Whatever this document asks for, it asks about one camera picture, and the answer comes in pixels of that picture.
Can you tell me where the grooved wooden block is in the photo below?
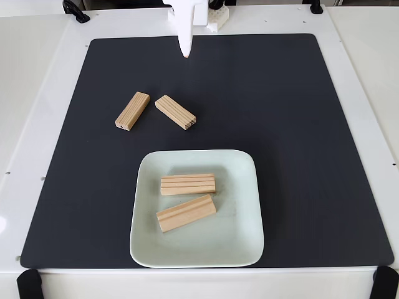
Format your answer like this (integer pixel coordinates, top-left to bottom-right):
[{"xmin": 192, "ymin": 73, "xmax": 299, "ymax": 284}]
[
  {"xmin": 154, "ymin": 94, "xmax": 197, "ymax": 131},
  {"xmin": 114, "ymin": 91, "xmax": 151, "ymax": 133}
]

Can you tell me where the wooden block with dark grooves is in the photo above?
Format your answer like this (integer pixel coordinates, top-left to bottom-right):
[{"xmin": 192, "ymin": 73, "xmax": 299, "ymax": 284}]
[{"xmin": 160, "ymin": 173, "xmax": 217, "ymax": 197}]

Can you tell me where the wooden block with stepped edge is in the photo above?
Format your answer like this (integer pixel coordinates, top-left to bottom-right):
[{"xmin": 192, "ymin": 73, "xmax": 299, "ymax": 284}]
[{"xmin": 155, "ymin": 194, "xmax": 218, "ymax": 234}]

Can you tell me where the pale green square plate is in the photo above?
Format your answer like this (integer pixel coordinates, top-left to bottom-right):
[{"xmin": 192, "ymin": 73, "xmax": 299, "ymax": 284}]
[{"xmin": 129, "ymin": 149, "xmax": 265, "ymax": 268}]

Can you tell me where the black rubber mat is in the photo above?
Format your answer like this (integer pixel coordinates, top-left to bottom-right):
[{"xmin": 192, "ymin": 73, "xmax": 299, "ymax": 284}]
[{"xmin": 19, "ymin": 33, "xmax": 395, "ymax": 269}]

